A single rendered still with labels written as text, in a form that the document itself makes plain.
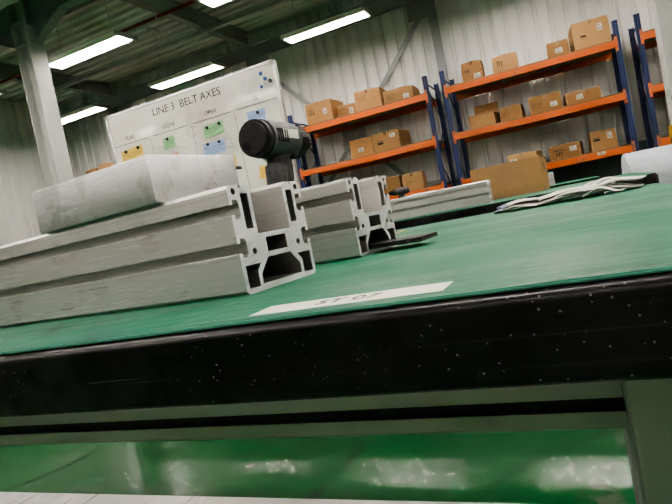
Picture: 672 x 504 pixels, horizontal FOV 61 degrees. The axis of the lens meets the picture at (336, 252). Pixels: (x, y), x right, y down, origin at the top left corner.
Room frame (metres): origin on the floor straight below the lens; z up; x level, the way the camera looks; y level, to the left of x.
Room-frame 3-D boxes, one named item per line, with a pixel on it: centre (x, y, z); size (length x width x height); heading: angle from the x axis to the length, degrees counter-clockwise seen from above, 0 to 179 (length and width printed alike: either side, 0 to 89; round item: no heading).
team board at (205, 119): (4.11, 0.82, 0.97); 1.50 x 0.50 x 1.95; 66
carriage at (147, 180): (0.55, 0.18, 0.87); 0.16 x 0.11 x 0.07; 60
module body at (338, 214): (0.84, 0.29, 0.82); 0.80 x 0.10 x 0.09; 60
